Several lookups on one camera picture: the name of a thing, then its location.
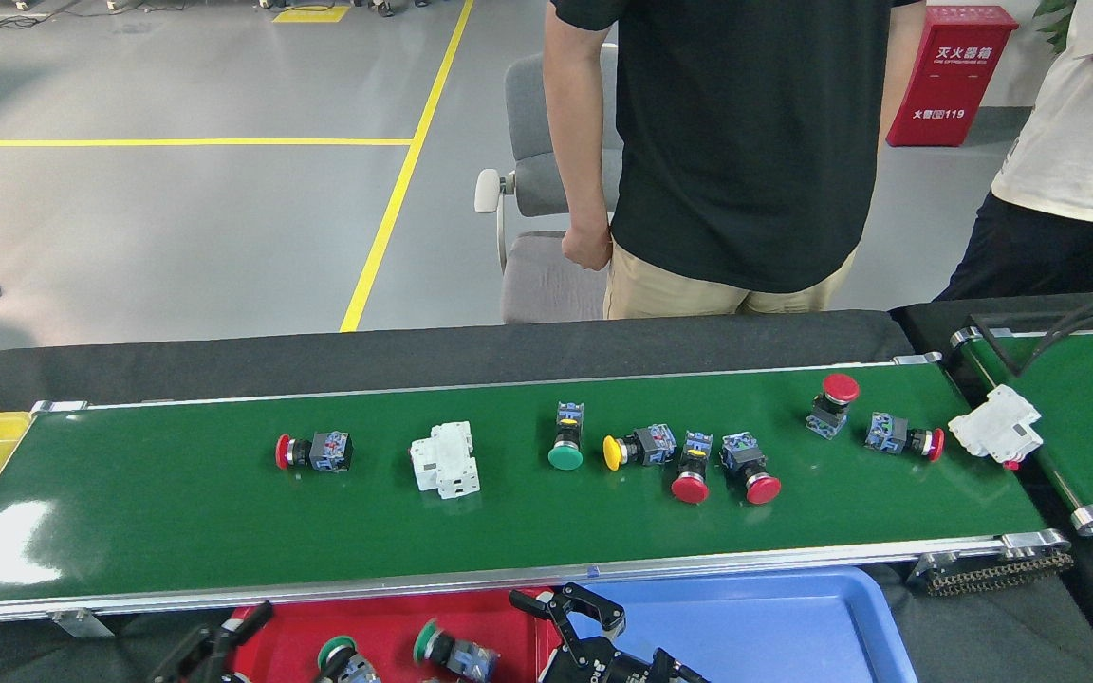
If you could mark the grey office chair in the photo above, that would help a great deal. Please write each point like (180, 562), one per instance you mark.
(537, 104)

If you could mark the person's right hand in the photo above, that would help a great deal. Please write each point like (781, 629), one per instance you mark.
(587, 249)

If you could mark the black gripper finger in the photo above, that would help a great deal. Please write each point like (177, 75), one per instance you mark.
(233, 640)
(188, 659)

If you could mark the red plastic tray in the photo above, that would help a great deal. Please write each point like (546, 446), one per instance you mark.
(376, 612)

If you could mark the red fire extinguisher cabinet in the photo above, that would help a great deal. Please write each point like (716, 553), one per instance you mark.
(945, 85)

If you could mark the long green conveyor belt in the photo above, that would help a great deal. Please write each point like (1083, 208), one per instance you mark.
(176, 512)

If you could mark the white circuit breaker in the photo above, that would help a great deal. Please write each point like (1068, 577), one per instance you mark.
(447, 460)
(997, 427)

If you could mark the person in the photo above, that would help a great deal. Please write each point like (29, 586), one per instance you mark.
(746, 142)
(1078, 142)

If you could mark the yellow push button switch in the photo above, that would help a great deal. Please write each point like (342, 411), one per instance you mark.
(612, 453)

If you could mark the green potted plant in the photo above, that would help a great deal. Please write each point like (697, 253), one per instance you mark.
(1059, 19)

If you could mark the green push button switch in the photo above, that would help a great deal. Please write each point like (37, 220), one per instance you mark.
(565, 456)
(426, 641)
(336, 653)

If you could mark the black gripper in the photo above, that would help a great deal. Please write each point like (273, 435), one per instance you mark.
(613, 666)

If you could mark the blue plastic tray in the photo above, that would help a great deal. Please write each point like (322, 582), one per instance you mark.
(774, 636)

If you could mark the person's right forearm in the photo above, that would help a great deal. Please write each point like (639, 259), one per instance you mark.
(580, 171)

